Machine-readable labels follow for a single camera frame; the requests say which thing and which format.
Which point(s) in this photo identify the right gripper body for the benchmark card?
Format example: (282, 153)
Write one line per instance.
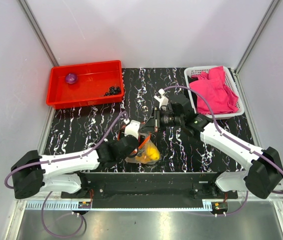
(170, 119)

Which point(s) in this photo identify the clear zip top bag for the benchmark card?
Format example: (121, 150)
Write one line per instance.
(144, 142)

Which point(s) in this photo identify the black fake grapes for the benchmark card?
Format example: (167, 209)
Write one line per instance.
(113, 91)

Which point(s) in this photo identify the pink fake fruit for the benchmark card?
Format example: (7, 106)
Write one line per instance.
(71, 78)

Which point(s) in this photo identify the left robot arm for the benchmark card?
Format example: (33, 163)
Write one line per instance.
(34, 173)

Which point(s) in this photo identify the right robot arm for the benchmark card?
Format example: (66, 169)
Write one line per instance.
(263, 168)

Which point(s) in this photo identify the orange fake fruit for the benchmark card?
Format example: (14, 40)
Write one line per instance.
(141, 159)

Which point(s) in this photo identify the yellow fake lemon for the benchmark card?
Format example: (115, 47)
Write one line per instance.
(152, 153)

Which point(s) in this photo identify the pink cloth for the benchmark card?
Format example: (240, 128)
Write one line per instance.
(212, 86)

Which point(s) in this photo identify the black marble mat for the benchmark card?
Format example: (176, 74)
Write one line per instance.
(76, 129)

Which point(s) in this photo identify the white plastic basket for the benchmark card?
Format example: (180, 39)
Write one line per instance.
(230, 82)

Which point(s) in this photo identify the red plastic bin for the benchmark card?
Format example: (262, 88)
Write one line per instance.
(94, 80)

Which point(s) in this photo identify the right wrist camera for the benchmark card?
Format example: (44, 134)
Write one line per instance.
(162, 100)

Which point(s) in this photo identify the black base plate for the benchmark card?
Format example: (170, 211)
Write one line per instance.
(149, 190)

